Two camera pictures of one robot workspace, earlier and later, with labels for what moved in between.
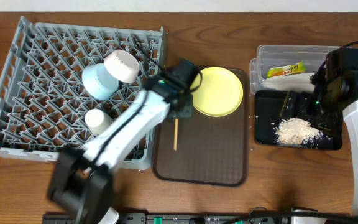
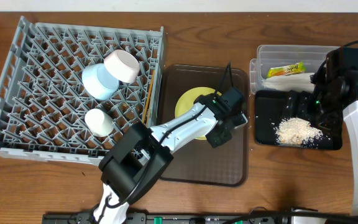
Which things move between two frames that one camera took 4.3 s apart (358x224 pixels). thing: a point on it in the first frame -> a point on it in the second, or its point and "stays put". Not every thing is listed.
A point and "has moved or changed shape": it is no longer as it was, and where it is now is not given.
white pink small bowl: x=122 y=66 stays put
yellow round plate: x=217 y=91 has moved or changed shape
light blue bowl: x=98 y=83 stays put
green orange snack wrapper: x=296 y=68 stays put
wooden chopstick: x=176 y=134 has moved or changed shape
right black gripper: x=303 y=99 stays put
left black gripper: x=183 y=109 -> x=221 y=135
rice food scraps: x=296 y=131 stays put
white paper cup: x=96 y=121 stays put
